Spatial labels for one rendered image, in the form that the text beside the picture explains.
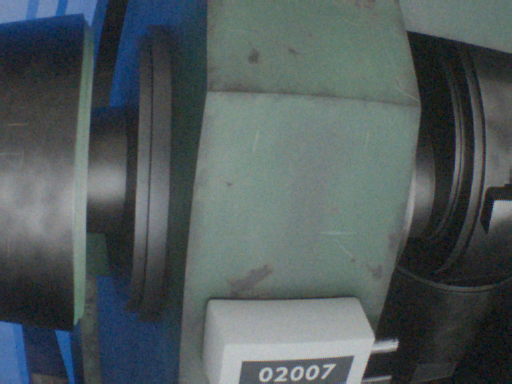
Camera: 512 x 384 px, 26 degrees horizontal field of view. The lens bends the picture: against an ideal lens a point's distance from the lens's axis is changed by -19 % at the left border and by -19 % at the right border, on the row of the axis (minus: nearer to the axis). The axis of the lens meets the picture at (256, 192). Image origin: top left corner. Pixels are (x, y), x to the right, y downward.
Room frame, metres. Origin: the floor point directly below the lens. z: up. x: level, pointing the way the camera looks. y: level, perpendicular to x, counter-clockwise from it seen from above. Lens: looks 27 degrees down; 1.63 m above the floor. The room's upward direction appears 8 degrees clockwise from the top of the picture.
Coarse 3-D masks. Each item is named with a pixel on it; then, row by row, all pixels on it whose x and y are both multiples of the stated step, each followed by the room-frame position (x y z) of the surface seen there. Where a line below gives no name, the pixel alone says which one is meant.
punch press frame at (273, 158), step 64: (128, 0) 0.95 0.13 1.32; (192, 0) 0.54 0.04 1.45; (256, 0) 0.51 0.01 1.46; (320, 0) 0.52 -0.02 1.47; (384, 0) 0.54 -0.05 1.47; (448, 0) 0.58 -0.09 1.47; (128, 64) 0.62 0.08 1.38; (192, 64) 0.51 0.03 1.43; (256, 64) 0.49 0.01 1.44; (320, 64) 0.50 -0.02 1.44; (384, 64) 0.51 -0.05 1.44; (128, 128) 0.58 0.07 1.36; (192, 128) 0.49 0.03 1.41; (256, 128) 0.48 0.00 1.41; (320, 128) 0.49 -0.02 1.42; (384, 128) 0.49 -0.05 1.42; (128, 192) 0.55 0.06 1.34; (192, 192) 0.48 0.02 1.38; (256, 192) 0.48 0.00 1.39; (320, 192) 0.49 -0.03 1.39; (384, 192) 0.50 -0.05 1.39; (128, 256) 0.54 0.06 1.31; (192, 256) 0.48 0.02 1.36; (256, 256) 0.48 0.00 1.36; (320, 256) 0.49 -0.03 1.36; (384, 256) 0.50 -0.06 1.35; (128, 320) 0.63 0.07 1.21; (192, 320) 0.48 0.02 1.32
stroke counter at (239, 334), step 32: (224, 320) 0.46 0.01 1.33; (256, 320) 0.46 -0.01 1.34; (288, 320) 0.47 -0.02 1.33; (320, 320) 0.47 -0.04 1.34; (352, 320) 0.47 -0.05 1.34; (224, 352) 0.44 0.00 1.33; (256, 352) 0.44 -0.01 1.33; (288, 352) 0.45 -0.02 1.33; (320, 352) 0.45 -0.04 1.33; (352, 352) 0.45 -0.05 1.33; (384, 352) 0.48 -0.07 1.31
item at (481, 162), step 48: (480, 48) 0.61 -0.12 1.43; (480, 96) 0.58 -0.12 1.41; (480, 144) 0.57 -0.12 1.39; (480, 192) 0.56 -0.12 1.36; (480, 240) 0.57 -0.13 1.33; (432, 288) 0.59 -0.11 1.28; (480, 288) 0.59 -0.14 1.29; (384, 336) 0.62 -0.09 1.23; (432, 336) 0.60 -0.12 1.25; (480, 336) 0.61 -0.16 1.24
